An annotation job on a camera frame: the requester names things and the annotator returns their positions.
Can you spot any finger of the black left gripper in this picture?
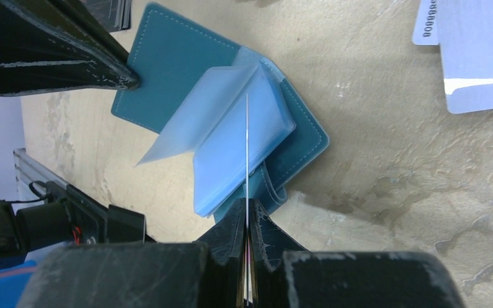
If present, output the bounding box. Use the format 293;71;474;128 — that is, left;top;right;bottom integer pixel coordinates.
0;1;141;97

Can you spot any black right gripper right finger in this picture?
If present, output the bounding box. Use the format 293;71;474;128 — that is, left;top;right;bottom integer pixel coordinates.
248;199;465;307

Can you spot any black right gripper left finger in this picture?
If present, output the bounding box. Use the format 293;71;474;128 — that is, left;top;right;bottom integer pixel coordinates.
17;198;247;307

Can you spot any thin card edge-on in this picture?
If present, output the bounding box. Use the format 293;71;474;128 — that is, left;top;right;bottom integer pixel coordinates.
245;94;252;307

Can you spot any black credit card stack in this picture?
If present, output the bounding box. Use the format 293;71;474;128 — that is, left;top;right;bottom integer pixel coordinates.
81;0;132;33

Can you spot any blue leather card holder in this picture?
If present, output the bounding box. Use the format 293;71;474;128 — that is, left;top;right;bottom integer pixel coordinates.
111;3;329;221

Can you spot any aluminium front rail frame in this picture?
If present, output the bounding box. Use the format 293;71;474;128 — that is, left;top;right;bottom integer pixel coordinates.
13;148;69;201

